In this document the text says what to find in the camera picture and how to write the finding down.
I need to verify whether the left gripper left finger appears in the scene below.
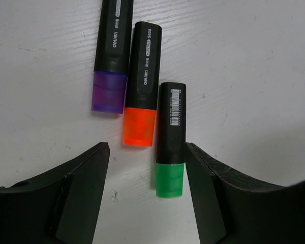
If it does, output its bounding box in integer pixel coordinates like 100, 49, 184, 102
0, 142, 110, 243

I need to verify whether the purple cap black highlighter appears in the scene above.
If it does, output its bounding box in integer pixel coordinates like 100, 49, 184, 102
91, 0, 134, 114

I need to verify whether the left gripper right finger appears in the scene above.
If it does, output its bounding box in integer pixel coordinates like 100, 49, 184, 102
186, 143, 305, 243

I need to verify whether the orange cap black highlighter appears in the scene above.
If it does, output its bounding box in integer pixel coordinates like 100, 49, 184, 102
123, 21, 162, 147

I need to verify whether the green cap black highlighter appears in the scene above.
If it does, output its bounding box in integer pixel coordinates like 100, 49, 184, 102
156, 82, 187, 198

